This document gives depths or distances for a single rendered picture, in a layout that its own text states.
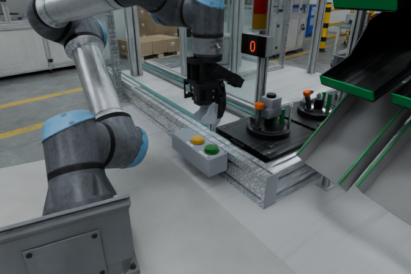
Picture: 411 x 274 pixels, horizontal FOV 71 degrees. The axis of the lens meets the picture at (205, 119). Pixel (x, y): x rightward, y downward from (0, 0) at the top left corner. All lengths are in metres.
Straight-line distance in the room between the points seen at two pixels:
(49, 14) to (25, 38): 5.07
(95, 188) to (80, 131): 0.13
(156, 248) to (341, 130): 0.51
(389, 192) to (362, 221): 0.17
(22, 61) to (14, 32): 0.49
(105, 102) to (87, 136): 0.17
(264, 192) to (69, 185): 0.45
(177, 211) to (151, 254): 0.14
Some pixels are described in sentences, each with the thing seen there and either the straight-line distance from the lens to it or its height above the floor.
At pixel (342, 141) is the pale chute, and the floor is 1.06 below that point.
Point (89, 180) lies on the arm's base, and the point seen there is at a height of 1.03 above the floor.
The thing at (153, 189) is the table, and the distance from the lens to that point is 0.86.
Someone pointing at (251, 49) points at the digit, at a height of 1.19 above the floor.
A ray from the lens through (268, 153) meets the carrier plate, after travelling 0.82.
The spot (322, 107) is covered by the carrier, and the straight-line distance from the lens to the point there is 1.14.
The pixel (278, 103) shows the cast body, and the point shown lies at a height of 1.07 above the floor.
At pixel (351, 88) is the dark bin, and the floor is 1.20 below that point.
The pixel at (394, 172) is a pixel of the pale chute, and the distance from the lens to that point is 0.71.
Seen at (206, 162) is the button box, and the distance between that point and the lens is 0.80.
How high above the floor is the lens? 1.38
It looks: 24 degrees down
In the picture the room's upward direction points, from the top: straight up
